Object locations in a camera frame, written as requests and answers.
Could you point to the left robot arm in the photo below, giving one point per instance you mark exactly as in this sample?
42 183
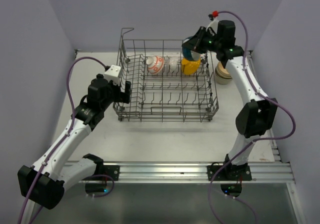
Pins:
43 182

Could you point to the yellow ribbed bowl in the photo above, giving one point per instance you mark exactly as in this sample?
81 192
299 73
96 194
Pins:
189 67

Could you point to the teal and white bowl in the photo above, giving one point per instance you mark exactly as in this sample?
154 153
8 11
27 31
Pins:
190 55

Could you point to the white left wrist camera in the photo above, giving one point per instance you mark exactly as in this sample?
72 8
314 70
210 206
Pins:
113 74

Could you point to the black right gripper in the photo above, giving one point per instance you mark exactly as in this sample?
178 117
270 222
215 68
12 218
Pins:
195 43

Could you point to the white bowl orange pattern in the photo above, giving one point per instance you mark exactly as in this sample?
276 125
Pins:
155 64

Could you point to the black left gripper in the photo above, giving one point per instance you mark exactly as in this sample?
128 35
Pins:
124 96

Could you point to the beige bowl olive drawing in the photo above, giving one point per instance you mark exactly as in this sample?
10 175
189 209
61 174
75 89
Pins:
223 76

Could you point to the cream bowl bird drawing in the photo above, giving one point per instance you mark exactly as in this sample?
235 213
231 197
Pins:
222 70

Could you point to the aluminium front rail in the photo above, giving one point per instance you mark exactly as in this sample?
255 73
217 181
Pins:
198 173

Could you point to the grey wire dish rack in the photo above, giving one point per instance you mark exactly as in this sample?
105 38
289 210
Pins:
168 96

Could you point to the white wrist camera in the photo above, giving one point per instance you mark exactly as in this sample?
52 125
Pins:
113 74
213 25

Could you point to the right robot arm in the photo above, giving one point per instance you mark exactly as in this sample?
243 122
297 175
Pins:
236 160

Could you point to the aluminium side rail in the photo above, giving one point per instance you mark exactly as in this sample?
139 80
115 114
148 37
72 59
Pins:
260 110

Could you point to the small white bowl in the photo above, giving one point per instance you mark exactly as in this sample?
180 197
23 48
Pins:
172 63

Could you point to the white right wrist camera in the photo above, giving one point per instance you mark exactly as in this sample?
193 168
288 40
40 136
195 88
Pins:
213 25

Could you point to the beige speckled bowl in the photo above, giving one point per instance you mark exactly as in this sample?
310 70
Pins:
222 80

